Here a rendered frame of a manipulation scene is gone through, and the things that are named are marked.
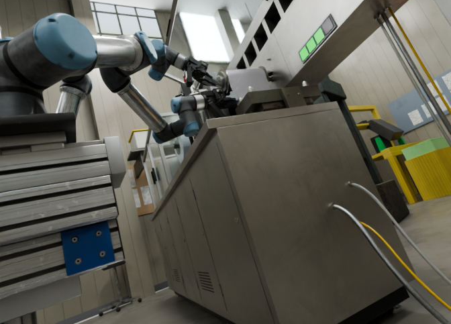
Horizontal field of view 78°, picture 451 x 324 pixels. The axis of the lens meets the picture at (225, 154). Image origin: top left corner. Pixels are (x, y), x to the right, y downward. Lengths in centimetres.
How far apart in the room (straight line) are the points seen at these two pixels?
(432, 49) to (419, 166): 292
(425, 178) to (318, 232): 435
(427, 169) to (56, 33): 515
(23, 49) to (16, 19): 547
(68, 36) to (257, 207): 73
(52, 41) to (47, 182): 28
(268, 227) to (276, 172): 21
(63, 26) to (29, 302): 58
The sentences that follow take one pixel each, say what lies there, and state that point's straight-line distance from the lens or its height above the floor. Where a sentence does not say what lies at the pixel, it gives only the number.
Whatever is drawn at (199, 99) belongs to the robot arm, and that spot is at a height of 111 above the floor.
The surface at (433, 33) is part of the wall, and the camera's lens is 748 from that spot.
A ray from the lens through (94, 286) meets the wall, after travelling 449.
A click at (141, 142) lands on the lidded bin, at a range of 422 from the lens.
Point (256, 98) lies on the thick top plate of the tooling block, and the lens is 126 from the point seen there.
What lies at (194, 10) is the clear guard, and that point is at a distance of 205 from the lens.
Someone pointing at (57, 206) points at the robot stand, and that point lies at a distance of 64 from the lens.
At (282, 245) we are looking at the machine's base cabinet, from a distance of 103.
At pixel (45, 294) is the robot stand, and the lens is 76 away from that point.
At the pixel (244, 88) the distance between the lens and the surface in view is 152.
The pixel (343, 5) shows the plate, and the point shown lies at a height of 120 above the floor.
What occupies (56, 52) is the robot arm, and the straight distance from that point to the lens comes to 70.
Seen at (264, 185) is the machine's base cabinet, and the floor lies 61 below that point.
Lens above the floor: 49
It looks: 15 degrees up
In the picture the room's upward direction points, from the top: 18 degrees counter-clockwise
